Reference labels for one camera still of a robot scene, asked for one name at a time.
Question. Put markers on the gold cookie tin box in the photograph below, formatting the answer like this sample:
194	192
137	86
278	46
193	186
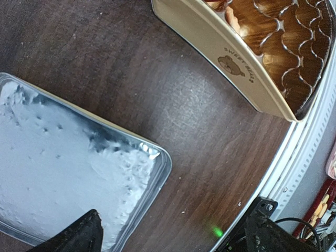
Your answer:
275	53

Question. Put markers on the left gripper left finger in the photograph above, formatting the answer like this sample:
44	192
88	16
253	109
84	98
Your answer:
85	234

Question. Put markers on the silver tin lid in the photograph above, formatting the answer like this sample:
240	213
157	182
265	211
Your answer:
59	161

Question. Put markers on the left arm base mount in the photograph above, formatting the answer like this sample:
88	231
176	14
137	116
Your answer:
260	204

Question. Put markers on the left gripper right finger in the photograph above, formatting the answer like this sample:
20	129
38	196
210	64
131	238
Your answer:
262	234

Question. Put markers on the front aluminium rail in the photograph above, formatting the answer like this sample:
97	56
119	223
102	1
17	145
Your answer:
295	154

